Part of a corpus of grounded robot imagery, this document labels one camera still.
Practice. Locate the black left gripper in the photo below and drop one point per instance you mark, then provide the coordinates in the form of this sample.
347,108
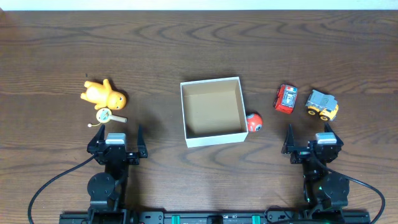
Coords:
116,152

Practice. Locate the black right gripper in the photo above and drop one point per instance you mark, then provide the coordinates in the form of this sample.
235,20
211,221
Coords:
301,152

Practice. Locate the wooden mouse rattle drum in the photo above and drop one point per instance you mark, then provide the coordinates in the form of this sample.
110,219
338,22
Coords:
105,115

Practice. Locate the yellow grey toy dump truck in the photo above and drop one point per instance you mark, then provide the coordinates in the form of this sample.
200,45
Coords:
322,105

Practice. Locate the red toy fire truck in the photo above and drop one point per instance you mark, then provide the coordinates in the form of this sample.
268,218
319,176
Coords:
285,99

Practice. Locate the orange dinosaur toy figure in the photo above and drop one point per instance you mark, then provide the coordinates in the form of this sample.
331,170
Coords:
103,96

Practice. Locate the red toy ball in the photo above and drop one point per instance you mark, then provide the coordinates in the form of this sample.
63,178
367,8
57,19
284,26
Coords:
254,122

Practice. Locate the white cardboard box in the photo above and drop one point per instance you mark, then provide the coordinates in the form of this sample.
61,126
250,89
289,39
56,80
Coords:
213,112

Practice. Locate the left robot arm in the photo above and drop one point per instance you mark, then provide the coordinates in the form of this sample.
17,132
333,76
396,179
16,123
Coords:
107,189

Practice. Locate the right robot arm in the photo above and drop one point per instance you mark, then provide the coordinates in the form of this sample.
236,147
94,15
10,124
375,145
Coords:
325,192

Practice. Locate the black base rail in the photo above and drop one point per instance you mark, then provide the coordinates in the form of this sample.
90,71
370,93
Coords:
273,215

